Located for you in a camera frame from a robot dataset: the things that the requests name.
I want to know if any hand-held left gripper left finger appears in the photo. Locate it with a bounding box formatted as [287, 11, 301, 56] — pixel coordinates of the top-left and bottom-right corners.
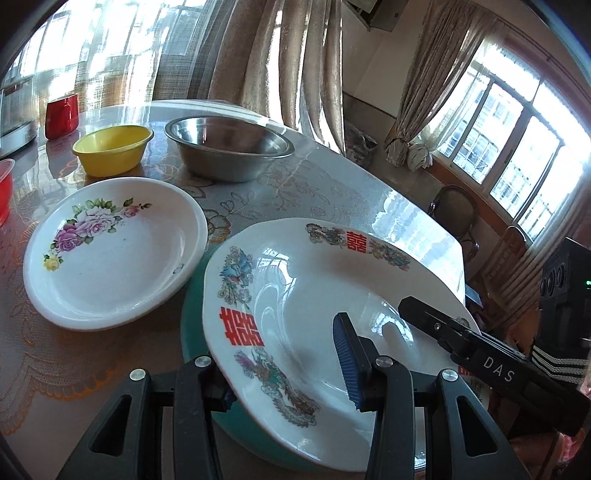
[55, 355, 236, 480]

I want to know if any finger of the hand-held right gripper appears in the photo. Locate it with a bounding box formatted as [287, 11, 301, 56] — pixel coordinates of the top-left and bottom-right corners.
[398, 296, 483, 367]

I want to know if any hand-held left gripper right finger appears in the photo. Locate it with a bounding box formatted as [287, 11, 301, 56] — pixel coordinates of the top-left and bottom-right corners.
[332, 312, 532, 480]

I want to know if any white plate with phoenix print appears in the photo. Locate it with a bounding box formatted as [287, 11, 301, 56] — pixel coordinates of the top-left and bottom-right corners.
[202, 217, 490, 472]

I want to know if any white plate with floral print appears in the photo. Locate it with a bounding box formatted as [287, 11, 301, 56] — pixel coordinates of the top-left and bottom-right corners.
[23, 176, 208, 332]

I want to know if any yellow plastic bowl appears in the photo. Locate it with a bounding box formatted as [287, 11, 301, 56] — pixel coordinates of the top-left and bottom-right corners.
[72, 125, 154, 178]

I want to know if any red plastic bowl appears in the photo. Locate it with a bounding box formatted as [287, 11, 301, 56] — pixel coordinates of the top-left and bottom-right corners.
[0, 158, 16, 227]

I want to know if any teal plate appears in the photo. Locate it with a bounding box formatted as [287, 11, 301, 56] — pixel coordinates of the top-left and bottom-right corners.
[180, 242, 430, 480]

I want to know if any wooden chair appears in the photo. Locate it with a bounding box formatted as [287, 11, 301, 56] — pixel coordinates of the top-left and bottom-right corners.
[478, 225, 542, 333]

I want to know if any dark round-back chair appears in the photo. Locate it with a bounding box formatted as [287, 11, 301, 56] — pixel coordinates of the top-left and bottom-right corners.
[427, 185, 481, 278]

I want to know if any side window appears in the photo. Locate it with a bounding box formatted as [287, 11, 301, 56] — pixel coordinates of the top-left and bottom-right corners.
[416, 37, 591, 243]

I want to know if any lace-pattern tablecloth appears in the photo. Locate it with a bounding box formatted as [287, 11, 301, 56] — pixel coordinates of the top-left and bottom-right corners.
[0, 99, 467, 480]

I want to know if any stainless steel bowl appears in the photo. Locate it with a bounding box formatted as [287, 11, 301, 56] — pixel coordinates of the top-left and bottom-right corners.
[164, 116, 295, 182]

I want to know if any tied beige curtain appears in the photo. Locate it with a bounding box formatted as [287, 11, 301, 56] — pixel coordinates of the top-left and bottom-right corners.
[385, 0, 509, 171]

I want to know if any beige velvet curtain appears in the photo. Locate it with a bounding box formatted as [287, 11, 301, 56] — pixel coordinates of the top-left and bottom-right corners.
[208, 0, 347, 153]

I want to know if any red mug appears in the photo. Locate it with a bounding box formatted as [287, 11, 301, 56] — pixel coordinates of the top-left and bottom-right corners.
[45, 92, 79, 139]

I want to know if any glass electric kettle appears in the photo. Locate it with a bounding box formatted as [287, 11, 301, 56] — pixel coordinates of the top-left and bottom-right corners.
[0, 74, 38, 160]

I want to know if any sheer mesh curtain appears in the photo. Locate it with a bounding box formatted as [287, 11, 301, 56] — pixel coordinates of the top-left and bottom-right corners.
[0, 0, 241, 109]

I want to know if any large grid window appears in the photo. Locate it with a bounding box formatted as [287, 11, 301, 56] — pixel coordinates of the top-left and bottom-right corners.
[9, 0, 208, 102]

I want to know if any grey bag by wall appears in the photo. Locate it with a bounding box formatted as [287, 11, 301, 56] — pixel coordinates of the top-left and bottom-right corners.
[344, 122, 379, 163]

